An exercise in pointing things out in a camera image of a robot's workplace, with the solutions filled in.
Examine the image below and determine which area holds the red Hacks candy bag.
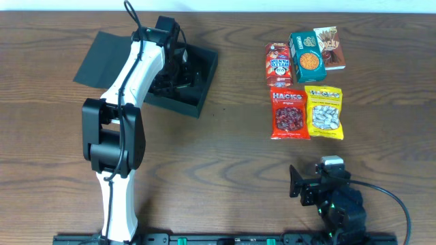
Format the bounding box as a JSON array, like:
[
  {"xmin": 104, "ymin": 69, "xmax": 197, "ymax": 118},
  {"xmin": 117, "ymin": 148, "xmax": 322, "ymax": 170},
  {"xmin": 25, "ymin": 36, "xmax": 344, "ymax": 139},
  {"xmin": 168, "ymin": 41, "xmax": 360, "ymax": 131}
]
[{"xmin": 270, "ymin": 87, "xmax": 311, "ymax": 140}]

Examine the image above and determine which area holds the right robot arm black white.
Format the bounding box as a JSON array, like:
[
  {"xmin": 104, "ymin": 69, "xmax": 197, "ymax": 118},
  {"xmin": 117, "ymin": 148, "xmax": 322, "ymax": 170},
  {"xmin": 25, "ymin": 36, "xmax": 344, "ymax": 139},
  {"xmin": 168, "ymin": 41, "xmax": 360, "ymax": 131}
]
[{"xmin": 290, "ymin": 163, "xmax": 367, "ymax": 244}]

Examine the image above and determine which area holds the black gift box with lid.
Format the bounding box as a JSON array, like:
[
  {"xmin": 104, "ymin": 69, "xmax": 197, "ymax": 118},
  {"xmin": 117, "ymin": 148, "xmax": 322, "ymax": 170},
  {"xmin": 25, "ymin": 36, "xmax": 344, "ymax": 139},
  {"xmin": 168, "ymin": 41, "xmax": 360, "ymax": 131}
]
[{"xmin": 73, "ymin": 31, "xmax": 218, "ymax": 118}]

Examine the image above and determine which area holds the teal cookies box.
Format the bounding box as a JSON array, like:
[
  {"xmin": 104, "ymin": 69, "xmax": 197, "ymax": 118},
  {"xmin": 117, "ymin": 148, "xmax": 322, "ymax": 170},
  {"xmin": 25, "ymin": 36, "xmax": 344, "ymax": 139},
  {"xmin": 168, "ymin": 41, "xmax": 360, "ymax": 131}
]
[{"xmin": 289, "ymin": 31, "xmax": 326, "ymax": 83}]

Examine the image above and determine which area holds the red Hello Panda box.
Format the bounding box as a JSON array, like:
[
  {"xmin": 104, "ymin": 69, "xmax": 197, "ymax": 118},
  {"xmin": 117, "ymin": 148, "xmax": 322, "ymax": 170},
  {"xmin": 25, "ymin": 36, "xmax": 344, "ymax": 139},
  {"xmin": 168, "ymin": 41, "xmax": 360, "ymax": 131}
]
[{"xmin": 266, "ymin": 43, "xmax": 293, "ymax": 88}]

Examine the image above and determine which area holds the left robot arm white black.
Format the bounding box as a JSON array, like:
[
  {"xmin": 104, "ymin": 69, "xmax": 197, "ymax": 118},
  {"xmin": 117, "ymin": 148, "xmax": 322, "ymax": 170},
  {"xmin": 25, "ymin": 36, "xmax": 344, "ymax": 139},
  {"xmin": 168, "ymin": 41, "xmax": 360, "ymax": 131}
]
[{"xmin": 82, "ymin": 16, "xmax": 187, "ymax": 244}]

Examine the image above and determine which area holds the yellow Hacks candy bag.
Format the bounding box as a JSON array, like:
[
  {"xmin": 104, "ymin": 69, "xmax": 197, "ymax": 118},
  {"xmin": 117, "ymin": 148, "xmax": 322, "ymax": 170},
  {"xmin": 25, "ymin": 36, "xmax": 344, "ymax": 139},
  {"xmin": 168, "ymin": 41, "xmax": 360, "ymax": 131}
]
[{"xmin": 305, "ymin": 86, "xmax": 344, "ymax": 140}]

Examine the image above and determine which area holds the brown Pocky box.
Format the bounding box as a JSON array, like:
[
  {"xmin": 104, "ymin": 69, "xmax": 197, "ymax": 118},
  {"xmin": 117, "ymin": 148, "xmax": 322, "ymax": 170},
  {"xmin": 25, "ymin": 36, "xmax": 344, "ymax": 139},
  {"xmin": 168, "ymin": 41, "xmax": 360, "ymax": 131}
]
[{"xmin": 313, "ymin": 26, "xmax": 346, "ymax": 71}]

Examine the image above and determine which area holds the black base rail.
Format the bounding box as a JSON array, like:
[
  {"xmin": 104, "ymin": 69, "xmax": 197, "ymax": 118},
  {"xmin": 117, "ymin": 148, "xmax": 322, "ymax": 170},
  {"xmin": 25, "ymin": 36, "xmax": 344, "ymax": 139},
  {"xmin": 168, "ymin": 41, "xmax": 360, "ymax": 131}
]
[{"xmin": 52, "ymin": 233, "xmax": 398, "ymax": 245}]

